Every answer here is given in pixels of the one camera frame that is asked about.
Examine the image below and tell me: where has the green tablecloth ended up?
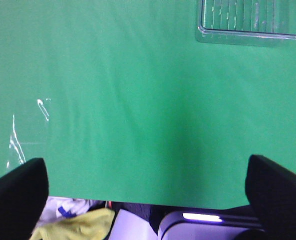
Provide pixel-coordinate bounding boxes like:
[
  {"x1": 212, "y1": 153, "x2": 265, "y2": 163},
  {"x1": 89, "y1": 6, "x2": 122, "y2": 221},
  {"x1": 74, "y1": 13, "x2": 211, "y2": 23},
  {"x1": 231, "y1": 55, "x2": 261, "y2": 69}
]
[{"x1": 0, "y1": 0, "x2": 296, "y2": 209}]

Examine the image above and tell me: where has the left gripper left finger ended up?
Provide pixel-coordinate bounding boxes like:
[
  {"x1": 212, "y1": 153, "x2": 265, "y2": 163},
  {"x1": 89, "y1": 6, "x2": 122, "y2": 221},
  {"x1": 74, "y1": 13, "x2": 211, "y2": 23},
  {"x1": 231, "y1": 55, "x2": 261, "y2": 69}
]
[{"x1": 0, "y1": 158, "x2": 49, "y2": 240}]

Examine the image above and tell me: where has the yellow cloth under table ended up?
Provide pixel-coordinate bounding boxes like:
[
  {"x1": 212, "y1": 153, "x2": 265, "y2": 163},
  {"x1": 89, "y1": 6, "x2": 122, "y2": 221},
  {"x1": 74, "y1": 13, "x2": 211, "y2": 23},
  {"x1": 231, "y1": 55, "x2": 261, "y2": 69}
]
[{"x1": 30, "y1": 208, "x2": 115, "y2": 240}]

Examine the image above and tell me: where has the clear tape patch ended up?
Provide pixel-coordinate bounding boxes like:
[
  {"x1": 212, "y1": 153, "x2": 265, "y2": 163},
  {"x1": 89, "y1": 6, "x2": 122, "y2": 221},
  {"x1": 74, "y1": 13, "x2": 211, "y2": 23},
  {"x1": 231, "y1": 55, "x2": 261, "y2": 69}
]
[{"x1": 6, "y1": 98, "x2": 51, "y2": 171}]

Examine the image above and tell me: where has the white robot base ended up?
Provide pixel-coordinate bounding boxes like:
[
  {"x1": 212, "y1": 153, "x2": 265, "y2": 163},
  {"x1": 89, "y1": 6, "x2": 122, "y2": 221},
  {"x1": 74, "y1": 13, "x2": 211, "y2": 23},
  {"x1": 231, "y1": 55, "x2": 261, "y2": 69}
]
[{"x1": 108, "y1": 209, "x2": 266, "y2": 240}]

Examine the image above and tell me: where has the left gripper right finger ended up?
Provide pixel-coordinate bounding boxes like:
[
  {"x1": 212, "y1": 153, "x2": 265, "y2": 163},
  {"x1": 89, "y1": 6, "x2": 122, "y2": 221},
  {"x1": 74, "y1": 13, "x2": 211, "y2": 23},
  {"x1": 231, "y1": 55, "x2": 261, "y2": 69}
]
[{"x1": 245, "y1": 154, "x2": 296, "y2": 240}]

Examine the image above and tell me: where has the left clear plastic tray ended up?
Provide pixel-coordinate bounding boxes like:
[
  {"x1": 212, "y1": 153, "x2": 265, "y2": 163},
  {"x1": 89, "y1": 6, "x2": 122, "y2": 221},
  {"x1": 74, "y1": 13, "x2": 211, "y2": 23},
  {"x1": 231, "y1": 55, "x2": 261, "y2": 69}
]
[{"x1": 196, "y1": 0, "x2": 296, "y2": 47}]

